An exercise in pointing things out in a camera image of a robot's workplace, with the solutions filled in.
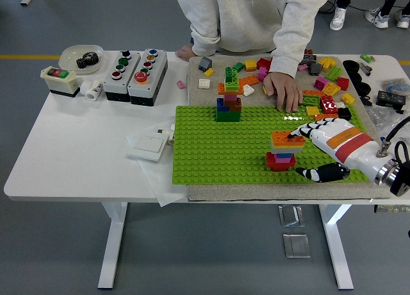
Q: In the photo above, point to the magenta brick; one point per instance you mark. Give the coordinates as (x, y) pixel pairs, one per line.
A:
(321, 82)

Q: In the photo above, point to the yellow angular brick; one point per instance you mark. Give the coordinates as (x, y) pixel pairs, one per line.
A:
(326, 64)

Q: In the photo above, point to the person's right hand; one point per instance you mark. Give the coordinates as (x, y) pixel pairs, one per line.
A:
(185, 53)

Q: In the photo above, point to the lime green six-stud brick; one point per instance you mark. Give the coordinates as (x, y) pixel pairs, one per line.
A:
(311, 100)

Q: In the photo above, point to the light pink brick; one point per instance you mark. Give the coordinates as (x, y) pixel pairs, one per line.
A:
(302, 67)

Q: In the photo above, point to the white paper sheet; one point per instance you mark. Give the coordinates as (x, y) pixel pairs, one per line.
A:
(160, 186)

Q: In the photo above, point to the metal floor outlet plate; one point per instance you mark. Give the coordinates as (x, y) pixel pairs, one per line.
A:
(291, 215)
(297, 245)

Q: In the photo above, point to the small white brick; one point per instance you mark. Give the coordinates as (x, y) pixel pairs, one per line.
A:
(341, 106)

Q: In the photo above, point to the red green switch box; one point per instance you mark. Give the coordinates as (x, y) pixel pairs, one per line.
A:
(61, 83)

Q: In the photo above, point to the white table leg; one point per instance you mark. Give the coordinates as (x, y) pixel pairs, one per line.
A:
(336, 243)
(112, 243)

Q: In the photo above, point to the green studded baseplate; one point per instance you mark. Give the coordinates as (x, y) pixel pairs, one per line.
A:
(208, 154)

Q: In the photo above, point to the white sloped brick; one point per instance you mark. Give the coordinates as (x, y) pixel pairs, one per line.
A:
(248, 90)

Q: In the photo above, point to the white wall switch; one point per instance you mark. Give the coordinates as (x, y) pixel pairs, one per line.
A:
(145, 144)

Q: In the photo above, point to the black brick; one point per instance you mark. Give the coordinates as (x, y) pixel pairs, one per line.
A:
(346, 113)

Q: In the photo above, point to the wide red brick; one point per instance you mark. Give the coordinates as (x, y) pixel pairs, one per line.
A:
(272, 163)

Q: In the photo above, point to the person's right forearm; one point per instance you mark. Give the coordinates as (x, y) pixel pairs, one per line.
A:
(204, 43)

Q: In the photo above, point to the person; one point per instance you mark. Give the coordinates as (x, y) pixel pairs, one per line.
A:
(250, 19)
(379, 19)
(338, 17)

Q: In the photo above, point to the small pink brick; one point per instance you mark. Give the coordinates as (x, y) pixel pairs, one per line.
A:
(181, 84)

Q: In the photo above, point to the emergency stop control box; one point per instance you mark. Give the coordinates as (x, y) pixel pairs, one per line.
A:
(154, 73)

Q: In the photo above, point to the pink flat brick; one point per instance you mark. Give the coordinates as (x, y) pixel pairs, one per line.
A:
(283, 160)

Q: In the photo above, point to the small blue brick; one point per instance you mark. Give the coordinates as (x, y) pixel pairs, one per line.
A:
(284, 156)

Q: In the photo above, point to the four-button control box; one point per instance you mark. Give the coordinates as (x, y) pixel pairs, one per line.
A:
(128, 73)

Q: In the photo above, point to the orange eight-stud brick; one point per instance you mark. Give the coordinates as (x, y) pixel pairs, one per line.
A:
(280, 137)
(249, 80)
(323, 116)

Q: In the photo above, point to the person's left forearm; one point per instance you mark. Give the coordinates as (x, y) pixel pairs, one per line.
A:
(285, 57)

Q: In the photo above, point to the white pipe tee fitting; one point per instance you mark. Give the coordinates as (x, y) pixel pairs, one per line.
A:
(91, 89)

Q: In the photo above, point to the small dark green brick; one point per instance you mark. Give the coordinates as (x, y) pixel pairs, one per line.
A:
(229, 72)

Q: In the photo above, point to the black electronic module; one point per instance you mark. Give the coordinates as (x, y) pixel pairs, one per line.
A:
(389, 97)

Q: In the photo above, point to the dark grey sloped brick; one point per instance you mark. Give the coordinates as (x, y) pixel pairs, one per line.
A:
(314, 69)

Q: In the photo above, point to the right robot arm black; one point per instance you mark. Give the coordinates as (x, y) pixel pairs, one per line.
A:
(389, 174)

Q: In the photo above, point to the clear plastic bag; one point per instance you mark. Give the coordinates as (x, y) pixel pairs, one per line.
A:
(381, 115)

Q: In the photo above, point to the grey brick with round holes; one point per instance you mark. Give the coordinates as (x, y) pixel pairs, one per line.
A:
(310, 58)

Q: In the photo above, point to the white bowl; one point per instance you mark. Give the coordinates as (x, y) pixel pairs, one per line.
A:
(68, 59)

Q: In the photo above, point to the small yellow brick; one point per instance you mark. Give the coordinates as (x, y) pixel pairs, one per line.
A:
(209, 72)

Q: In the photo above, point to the dusty pink brick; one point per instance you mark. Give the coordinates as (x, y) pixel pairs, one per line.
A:
(230, 97)

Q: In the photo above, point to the small green clip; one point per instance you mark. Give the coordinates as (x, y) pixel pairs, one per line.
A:
(365, 56)

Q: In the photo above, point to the black gear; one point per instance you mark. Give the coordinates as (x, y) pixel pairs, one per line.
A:
(86, 60)

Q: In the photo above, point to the small metal tool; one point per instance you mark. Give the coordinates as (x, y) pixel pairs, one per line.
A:
(365, 69)

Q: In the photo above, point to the yellow eight-stud brick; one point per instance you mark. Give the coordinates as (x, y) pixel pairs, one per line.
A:
(288, 146)

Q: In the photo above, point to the orange flat brick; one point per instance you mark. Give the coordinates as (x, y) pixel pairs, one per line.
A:
(230, 92)

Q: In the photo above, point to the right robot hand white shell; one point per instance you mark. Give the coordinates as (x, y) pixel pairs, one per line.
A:
(349, 141)

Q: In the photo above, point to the glossy red brick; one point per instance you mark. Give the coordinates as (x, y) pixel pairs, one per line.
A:
(329, 104)

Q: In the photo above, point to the under-table control panel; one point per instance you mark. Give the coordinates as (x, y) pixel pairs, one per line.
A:
(390, 209)

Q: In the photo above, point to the yellow four-stud brick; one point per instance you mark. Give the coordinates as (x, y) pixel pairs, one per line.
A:
(250, 65)
(265, 90)
(313, 111)
(331, 89)

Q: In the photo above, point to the large dark green brick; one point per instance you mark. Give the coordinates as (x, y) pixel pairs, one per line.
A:
(228, 117)

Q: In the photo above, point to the person's left hand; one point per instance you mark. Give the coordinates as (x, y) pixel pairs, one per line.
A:
(285, 86)

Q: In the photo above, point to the light grey brick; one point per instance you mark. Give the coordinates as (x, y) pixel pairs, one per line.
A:
(285, 150)

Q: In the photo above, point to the pink tall brick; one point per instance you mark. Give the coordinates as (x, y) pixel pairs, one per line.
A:
(262, 74)

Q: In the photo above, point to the white square brick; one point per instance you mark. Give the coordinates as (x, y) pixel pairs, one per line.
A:
(204, 83)

